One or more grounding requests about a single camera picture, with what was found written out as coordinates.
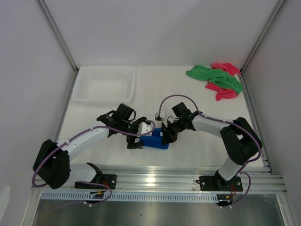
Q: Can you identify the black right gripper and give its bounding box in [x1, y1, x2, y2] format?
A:
[161, 118, 185, 145]

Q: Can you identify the blue towel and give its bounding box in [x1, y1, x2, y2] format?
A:
[140, 128, 169, 150]

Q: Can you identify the green towel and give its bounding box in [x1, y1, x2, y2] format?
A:
[186, 65, 243, 95]

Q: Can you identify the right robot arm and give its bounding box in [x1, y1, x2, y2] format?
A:
[161, 102, 262, 190]

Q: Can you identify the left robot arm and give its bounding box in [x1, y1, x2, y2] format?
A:
[32, 104, 154, 189]

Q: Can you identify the pink towel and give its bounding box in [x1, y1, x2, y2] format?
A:
[205, 62, 242, 101]

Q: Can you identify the white plastic basket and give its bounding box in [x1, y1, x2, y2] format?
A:
[72, 66, 136, 106]

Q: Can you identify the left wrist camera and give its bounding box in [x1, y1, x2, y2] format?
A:
[137, 121, 155, 137]

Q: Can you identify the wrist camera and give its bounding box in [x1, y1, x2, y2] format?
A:
[137, 121, 155, 137]
[155, 112, 165, 121]

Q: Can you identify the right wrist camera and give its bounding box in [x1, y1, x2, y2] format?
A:
[155, 112, 165, 121]

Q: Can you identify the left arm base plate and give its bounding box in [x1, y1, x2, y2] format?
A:
[74, 174, 117, 190]

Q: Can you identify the aluminium front rail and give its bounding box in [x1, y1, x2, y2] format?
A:
[32, 166, 287, 195]

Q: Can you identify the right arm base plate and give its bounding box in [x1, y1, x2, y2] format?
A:
[196, 176, 243, 192]

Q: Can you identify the slotted cable duct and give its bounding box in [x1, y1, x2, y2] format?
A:
[41, 191, 218, 203]

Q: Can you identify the aluminium frame rail right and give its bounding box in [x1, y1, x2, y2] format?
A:
[238, 73, 274, 175]

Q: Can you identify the aluminium frame post left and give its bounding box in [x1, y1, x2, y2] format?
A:
[36, 0, 79, 74]

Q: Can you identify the aluminium frame post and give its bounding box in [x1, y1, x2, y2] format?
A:
[240, 0, 288, 74]
[36, 0, 79, 74]

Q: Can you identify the aluminium frame post right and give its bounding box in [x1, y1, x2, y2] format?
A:
[240, 0, 288, 74]

